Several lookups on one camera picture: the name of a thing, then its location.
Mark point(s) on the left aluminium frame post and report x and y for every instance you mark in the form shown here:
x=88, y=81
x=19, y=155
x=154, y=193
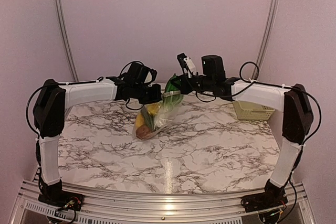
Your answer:
x=65, y=39

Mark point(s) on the clear zip top bag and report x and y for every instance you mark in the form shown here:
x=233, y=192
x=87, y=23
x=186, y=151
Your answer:
x=155, y=117

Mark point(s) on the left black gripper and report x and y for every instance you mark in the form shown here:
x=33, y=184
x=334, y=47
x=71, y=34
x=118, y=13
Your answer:
x=157, y=96

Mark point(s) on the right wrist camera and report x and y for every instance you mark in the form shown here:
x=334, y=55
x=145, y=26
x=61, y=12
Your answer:
x=187, y=64

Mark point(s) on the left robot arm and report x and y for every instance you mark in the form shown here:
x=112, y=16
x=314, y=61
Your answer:
x=49, y=112

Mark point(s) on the front aluminium rail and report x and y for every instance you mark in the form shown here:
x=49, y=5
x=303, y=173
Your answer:
x=110, y=206

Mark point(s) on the fake bok choy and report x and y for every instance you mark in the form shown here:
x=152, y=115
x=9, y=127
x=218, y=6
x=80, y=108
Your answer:
x=170, y=103

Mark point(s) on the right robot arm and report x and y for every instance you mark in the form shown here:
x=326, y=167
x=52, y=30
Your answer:
x=292, y=101

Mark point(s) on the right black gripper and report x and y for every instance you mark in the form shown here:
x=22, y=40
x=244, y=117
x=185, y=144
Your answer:
x=184, y=87

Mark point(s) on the fake green cucumber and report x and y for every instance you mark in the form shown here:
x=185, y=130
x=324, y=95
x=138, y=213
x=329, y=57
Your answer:
x=148, y=119

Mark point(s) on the fake yellow pepper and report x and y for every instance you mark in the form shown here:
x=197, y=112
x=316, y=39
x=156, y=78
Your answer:
x=153, y=108

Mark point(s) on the pale green plastic basket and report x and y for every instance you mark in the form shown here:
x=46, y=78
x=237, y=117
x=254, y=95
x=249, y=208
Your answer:
x=252, y=111

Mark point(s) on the aluminium frame post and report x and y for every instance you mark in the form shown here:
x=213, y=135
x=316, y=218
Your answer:
x=267, y=32
x=65, y=39

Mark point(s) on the right aluminium frame post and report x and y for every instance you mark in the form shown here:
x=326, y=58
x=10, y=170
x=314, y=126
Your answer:
x=267, y=32

